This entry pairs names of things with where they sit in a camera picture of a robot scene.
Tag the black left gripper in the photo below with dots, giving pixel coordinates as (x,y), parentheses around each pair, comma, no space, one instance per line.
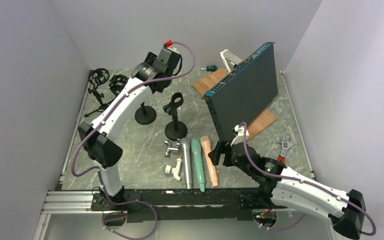
(151,58)

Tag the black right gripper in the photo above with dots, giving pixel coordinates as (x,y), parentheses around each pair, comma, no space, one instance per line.
(215,154)

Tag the beige pink microphone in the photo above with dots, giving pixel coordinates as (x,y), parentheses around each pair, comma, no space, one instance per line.
(207,148)

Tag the mint green microphone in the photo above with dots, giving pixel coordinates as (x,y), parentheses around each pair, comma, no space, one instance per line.
(197,157)

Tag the silver mesh-head microphone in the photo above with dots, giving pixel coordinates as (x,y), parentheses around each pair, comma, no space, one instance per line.
(186,148)

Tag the black clip microphone stand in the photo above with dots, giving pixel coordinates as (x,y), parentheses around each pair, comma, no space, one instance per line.
(175,129)

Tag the black shock-mount tripod stand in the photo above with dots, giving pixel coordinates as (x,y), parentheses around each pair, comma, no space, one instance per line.
(96,78)

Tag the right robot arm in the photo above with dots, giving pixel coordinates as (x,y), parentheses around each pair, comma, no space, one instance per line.
(280,185)

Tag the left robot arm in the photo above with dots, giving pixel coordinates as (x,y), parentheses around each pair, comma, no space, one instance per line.
(101,133)

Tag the chrome faucet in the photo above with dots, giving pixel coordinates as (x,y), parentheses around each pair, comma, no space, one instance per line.
(172,149)

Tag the wooden board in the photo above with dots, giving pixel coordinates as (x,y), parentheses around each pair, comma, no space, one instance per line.
(244,98)

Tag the white plastic pipe fitting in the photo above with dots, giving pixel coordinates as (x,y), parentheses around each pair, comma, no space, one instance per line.
(174,171)

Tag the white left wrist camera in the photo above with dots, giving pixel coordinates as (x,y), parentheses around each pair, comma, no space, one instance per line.
(169,45)

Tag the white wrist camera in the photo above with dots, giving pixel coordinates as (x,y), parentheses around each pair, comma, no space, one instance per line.
(169,45)
(241,135)

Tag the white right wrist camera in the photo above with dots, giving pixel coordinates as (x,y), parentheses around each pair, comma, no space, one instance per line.
(241,135)

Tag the green handled screwdriver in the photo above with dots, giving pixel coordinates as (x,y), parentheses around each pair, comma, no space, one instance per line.
(210,68)

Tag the blue network switch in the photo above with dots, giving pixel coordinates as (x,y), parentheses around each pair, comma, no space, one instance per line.
(261,59)

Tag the white metal bracket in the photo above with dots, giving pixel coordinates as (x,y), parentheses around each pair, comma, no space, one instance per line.
(230,60)

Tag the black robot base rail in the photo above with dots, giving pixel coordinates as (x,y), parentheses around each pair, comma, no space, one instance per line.
(183,204)

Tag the red handled adjustable wrench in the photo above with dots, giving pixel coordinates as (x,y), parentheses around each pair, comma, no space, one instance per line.
(286,143)

